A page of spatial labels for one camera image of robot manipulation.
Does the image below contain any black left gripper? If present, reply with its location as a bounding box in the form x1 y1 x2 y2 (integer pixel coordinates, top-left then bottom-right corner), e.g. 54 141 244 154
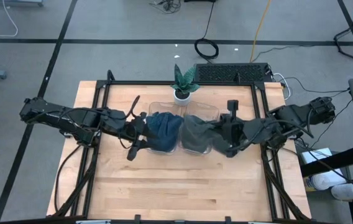
119 95 155 162

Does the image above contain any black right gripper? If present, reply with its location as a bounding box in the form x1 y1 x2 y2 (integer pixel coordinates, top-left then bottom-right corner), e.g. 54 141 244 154
209 99 246 159

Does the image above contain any blue baseball cap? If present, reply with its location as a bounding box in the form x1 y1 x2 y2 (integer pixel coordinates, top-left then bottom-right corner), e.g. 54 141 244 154
147 111 185 153

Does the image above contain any clear plastic bin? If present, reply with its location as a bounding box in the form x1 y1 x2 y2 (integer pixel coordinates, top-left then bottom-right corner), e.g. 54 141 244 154
147 101 186 156
181 101 221 156

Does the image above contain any green plant in white pot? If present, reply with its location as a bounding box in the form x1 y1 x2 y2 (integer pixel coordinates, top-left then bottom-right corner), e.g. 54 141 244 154
170 63 201 107

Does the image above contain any black perforated computer case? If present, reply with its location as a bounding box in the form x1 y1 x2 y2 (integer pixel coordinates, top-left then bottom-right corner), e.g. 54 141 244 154
194 63 273 83

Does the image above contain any white box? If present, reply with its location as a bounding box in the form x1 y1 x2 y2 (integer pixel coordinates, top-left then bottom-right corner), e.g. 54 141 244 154
301 147 333 165

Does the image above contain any black desk beam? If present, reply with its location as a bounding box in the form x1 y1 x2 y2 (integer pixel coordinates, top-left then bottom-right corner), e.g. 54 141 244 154
300 144 353 177

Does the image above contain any white paper towel roll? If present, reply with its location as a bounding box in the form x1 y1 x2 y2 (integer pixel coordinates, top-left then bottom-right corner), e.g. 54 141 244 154
310 172 347 191
331 183 353 202

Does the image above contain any black aluminium table frame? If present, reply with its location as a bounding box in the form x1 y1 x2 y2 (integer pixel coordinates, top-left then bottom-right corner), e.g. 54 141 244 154
46 70 313 223

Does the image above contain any white looped cable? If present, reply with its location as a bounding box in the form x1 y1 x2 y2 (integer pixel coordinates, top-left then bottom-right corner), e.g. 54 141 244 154
272 73 292 101

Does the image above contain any black hanging coiled cable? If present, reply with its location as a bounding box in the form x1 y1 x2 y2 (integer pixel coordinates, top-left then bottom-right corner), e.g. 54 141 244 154
194 0 220 60

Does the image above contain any dark arm supply cable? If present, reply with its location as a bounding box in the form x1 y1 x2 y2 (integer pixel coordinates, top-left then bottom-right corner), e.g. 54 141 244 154
53 143 84 213

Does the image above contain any thin black floor cable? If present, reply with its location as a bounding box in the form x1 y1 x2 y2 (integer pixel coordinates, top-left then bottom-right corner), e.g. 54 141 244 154
314 98 353 141
283 76 351 94

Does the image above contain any yellow hanging cable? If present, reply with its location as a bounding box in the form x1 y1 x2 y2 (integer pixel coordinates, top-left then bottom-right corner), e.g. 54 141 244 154
249 0 272 63

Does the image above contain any black cable bundle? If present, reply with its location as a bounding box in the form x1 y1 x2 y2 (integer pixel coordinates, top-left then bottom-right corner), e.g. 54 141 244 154
149 0 182 15

